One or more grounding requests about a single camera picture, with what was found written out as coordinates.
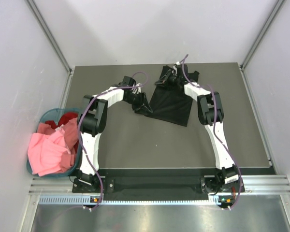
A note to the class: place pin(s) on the grey slotted cable duct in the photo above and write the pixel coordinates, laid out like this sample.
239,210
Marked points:
91,200

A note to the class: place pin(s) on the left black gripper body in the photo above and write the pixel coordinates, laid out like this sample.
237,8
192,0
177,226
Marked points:
137,100

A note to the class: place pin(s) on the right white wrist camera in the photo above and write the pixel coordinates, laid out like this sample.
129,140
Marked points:
176,66

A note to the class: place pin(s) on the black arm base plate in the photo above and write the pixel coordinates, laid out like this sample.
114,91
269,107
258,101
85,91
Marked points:
182,184

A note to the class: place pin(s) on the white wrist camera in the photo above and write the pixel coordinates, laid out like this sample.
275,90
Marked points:
176,66
137,88

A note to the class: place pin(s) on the red t shirt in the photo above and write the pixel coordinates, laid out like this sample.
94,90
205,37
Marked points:
65,118

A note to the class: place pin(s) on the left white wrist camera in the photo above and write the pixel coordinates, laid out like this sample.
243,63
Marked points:
137,88

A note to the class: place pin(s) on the pink t shirt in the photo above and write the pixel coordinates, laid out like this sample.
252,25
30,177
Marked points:
51,151

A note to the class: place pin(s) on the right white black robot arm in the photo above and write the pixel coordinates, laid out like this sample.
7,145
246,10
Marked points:
210,115

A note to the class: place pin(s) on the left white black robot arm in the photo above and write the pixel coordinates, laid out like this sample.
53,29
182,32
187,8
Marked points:
92,122

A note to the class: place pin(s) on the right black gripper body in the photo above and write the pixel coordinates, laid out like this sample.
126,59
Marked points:
171,79

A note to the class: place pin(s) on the black t shirt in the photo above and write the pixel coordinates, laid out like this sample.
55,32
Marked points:
170,103

